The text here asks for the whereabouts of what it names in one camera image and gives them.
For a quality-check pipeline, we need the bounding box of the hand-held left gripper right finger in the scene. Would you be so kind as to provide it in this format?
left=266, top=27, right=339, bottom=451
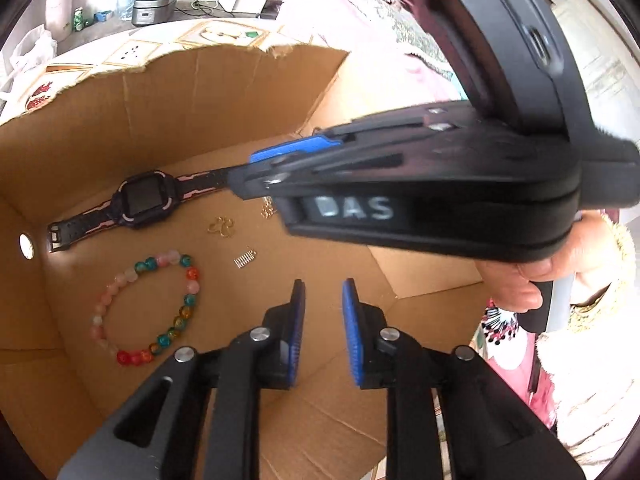
left=341, top=278, right=586, bottom=480

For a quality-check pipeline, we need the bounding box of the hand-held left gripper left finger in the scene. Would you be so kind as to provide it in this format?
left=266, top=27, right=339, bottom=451
left=57, top=278, right=307, bottom=480

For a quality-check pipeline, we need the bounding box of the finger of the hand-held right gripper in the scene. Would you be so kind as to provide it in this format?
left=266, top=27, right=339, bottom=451
left=248, top=107, right=453, bottom=164
left=227, top=151, right=406, bottom=201

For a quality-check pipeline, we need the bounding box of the small metal earring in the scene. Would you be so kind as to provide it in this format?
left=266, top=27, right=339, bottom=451
left=232, top=245, right=258, bottom=269

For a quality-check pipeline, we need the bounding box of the black and pink smartwatch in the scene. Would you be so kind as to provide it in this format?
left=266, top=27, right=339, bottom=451
left=46, top=170, right=236, bottom=253

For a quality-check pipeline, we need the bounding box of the brown cardboard box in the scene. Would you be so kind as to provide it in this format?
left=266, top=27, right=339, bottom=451
left=0, top=42, right=488, bottom=480

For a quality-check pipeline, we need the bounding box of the colourful bead bracelet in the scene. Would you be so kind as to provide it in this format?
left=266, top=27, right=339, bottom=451
left=90, top=249, right=201, bottom=367

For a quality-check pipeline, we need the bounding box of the person's right forearm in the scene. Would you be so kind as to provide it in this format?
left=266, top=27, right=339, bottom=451
left=537, top=210, right=638, bottom=466

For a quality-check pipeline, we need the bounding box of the person's right hand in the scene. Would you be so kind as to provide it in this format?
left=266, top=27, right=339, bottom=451
left=477, top=255, right=557, bottom=313

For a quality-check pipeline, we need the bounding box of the pink floral blanket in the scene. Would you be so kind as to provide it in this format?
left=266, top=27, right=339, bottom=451
left=277, top=0, right=466, bottom=106

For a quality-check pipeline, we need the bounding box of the pink patterned garment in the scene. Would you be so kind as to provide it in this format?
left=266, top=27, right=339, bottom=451
left=470, top=300, right=557, bottom=431

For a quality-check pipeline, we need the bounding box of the grey floral blanket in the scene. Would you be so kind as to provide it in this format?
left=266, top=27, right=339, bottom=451
left=370, top=0, right=446, bottom=61

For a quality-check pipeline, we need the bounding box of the fruit print tablecloth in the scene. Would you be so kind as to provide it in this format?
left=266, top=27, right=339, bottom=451
left=0, top=17, right=301, bottom=121

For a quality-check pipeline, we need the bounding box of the silver rice cooker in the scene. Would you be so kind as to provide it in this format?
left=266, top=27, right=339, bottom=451
left=131, top=0, right=181, bottom=27

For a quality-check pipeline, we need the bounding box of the white plastic bag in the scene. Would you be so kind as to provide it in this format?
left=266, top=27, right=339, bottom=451
left=9, top=27, right=58, bottom=78

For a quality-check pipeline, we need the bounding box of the black power cable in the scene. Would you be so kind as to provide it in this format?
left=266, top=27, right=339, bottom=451
left=175, top=1, right=233, bottom=17

